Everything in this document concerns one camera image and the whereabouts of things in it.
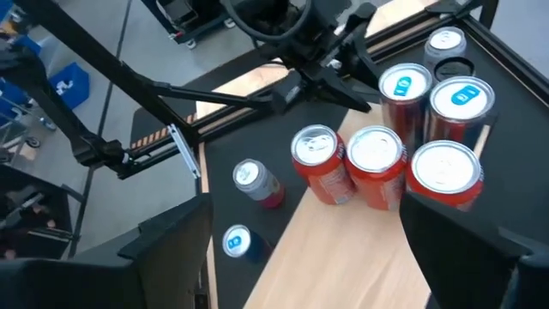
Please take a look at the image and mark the red Fanta soda can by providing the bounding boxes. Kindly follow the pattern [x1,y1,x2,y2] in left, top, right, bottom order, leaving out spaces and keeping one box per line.
[345,124,408,212]
[405,139,486,212]
[290,124,358,206]

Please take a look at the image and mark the black wheeled equipment cart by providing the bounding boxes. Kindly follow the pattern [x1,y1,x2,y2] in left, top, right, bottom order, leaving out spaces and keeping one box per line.
[141,0,241,49]

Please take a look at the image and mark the Red Bull energy drink can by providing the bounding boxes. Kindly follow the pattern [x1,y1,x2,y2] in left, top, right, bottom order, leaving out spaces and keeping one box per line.
[377,62,434,151]
[424,76,498,151]
[221,223,272,264]

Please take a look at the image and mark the blue plastic bin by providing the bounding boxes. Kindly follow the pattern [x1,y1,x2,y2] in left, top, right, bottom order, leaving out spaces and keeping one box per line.
[49,62,91,111]

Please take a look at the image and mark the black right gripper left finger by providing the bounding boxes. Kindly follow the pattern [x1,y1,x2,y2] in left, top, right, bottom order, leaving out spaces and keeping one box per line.
[118,193,214,309]

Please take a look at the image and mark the wooden shelf black metal legs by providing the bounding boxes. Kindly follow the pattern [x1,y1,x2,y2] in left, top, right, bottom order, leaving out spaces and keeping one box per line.
[242,100,492,309]

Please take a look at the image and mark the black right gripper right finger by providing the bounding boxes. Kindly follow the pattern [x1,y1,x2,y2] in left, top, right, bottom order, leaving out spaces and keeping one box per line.
[399,191,531,309]

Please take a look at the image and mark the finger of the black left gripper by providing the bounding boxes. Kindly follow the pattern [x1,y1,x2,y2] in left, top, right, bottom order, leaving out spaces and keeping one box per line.
[315,70,372,114]
[337,3,382,87]

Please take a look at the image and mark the tall white can black lid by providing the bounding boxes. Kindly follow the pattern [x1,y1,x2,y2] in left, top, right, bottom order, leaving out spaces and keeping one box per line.
[432,56,476,85]

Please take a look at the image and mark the pink white sparkling water can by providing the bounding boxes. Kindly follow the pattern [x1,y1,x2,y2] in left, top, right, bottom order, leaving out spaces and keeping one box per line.
[423,26,468,72]
[232,158,287,210]

